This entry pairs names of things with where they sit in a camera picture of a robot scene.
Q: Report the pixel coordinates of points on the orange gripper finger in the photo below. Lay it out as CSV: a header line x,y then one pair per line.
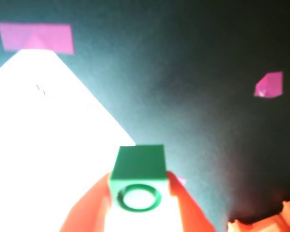
x,y
193,212
89,207

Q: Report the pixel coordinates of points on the green cube with round hole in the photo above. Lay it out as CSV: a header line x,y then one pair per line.
x,y
138,162

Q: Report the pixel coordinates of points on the orange robot base part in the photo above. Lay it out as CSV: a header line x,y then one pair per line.
x,y
275,222

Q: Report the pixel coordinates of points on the small pink tape piece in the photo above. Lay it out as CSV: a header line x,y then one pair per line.
x,y
182,181

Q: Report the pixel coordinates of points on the white paper sheet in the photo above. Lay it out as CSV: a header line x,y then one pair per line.
x,y
38,125

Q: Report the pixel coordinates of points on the pink small block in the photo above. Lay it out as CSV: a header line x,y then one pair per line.
x,y
270,83

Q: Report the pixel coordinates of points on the large pink tape strip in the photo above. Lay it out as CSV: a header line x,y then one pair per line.
x,y
52,36

